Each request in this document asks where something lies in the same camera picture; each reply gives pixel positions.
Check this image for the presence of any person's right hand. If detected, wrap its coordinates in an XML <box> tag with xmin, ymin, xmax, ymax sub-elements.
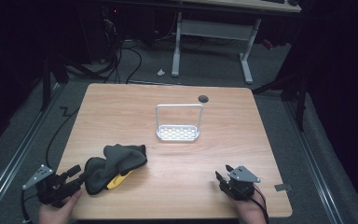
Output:
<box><xmin>229</xmin><ymin>190</ymin><xmax>269</xmax><ymax>224</ymax></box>

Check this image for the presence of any white wire rack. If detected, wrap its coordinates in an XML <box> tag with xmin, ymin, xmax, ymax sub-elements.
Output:
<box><xmin>155</xmin><ymin>103</ymin><xmax>205</xmax><ymax>143</ymax></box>

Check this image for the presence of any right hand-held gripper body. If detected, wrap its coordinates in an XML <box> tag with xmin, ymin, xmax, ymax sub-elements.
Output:
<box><xmin>219</xmin><ymin>165</ymin><xmax>261</xmax><ymax>202</ymax></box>

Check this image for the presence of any white frame desk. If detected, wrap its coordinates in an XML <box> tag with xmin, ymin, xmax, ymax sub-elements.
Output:
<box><xmin>171</xmin><ymin>0</ymin><xmax>302</xmax><ymax>85</ymax></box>

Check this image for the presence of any yellow and grey towel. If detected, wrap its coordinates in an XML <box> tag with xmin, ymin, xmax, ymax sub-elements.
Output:
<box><xmin>83</xmin><ymin>143</ymin><xmax>148</xmax><ymax>196</ymax></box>

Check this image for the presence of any person's left hand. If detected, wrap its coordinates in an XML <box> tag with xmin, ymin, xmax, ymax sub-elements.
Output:
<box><xmin>37</xmin><ymin>189</ymin><xmax>83</xmax><ymax>224</ymax></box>

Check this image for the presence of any black metal stand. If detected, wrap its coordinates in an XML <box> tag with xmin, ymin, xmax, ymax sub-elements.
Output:
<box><xmin>39</xmin><ymin>55</ymin><xmax>70</xmax><ymax>113</ymax></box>
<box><xmin>251</xmin><ymin>69</ymin><xmax>310</xmax><ymax>133</ymax></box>

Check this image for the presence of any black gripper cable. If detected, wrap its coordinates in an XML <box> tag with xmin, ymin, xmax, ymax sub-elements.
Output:
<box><xmin>20</xmin><ymin>189</ymin><xmax>40</xmax><ymax>224</ymax></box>
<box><xmin>250</xmin><ymin>185</ymin><xmax>270</xmax><ymax>224</ymax></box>

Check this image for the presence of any metal floor rail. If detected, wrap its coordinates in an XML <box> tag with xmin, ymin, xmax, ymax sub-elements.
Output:
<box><xmin>0</xmin><ymin>83</ymin><xmax>62</xmax><ymax>217</ymax></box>
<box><xmin>283</xmin><ymin>101</ymin><xmax>345</xmax><ymax>224</ymax></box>

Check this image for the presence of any bundle of black cables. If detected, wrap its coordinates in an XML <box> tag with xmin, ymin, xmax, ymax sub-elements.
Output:
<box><xmin>101</xmin><ymin>18</ymin><xmax>144</xmax><ymax>85</ymax></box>

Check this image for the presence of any black floor cable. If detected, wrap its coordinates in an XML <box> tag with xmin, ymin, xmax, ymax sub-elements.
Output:
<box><xmin>45</xmin><ymin>106</ymin><xmax>80</xmax><ymax>170</ymax></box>

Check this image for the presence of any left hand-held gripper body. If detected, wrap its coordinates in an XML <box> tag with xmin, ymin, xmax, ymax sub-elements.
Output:
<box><xmin>21</xmin><ymin>164</ymin><xmax>84</xmax><ymax>208</ymax></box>

